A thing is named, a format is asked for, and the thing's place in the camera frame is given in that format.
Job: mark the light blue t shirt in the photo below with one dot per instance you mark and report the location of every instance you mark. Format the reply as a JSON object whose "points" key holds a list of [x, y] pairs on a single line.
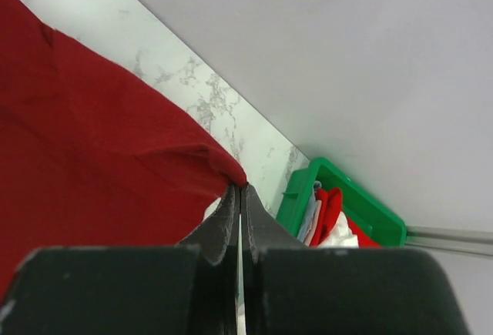
{"points": [[309, 213]]}

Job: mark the green plastic bin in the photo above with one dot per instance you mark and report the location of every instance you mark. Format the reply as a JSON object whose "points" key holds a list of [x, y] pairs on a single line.
{"points": [[381, 224]]}

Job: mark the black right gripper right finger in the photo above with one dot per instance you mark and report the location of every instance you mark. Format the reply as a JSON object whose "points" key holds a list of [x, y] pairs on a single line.
{"points": [[292, 289]]}

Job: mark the dark red t shirt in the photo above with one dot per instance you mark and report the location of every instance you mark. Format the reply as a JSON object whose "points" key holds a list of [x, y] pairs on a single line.
{"points": [[90, 154]]}

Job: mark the right aluminium frame post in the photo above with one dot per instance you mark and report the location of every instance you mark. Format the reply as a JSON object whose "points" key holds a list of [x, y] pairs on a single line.
{"points": [[450, 240]]}

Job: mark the bright red t shirt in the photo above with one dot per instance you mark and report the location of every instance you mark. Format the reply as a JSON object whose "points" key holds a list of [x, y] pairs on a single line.
{"points": [[332, 227]]}

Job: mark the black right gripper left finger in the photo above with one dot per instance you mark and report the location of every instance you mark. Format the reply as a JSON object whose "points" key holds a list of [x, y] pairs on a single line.
{"points": [[188, 288]]}

